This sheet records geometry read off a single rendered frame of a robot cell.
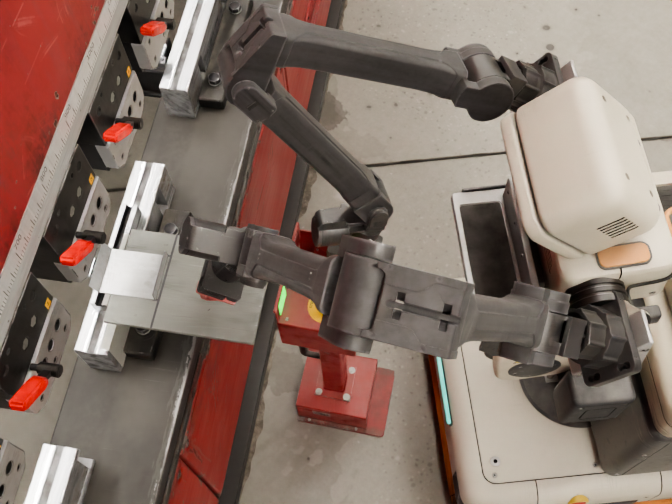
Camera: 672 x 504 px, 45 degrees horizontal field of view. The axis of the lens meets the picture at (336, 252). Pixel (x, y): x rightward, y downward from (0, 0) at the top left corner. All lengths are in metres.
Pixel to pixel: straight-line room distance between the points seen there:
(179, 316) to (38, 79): 0.51
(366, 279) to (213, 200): 0.90
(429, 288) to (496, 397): 1.35
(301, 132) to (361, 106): 1.57
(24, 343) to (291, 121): 0.49
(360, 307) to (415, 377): 1.62
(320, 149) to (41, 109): 0.44
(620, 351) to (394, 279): 0.49
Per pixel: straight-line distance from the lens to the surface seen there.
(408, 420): 2.34
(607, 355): 1.16
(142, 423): 1.49
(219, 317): 1.38
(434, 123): 2.79
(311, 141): 1.27
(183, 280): 1.42
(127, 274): 1.45
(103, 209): 1.29
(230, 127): 1.72
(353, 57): 1.18
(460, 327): 0.78
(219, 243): 1.17
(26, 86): 1.05
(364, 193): 1.37
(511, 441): 2.07
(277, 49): 1.13
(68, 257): 1.13
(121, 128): 1.23
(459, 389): 2.09
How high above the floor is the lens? 2.27
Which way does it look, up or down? 64 degrees down
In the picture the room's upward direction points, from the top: 4 degrees counter-clockwise
